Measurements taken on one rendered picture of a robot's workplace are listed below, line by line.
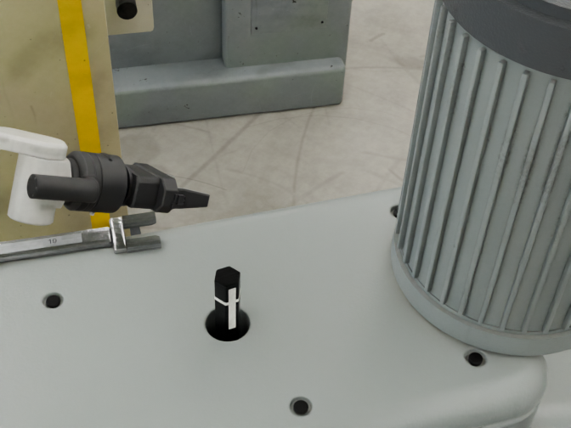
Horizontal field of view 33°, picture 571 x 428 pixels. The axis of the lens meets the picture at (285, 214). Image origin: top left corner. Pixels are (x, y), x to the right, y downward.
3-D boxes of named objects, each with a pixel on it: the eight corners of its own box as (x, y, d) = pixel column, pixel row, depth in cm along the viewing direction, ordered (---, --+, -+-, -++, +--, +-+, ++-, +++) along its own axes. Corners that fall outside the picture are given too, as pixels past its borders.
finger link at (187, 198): (204, 209, 150) (170, 206, 146) (208, 189, 150) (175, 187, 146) (209, 212, 149) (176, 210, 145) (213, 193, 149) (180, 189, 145)
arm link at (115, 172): (131, 206, 155) (64, 201, 148) (143, 149, 154) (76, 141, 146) (170, 231, 146) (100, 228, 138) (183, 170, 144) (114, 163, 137)
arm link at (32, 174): (68, 212, 147) (-3, 208, 139) (81, 145, 145) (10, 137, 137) (102, 236, 138) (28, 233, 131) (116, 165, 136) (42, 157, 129)
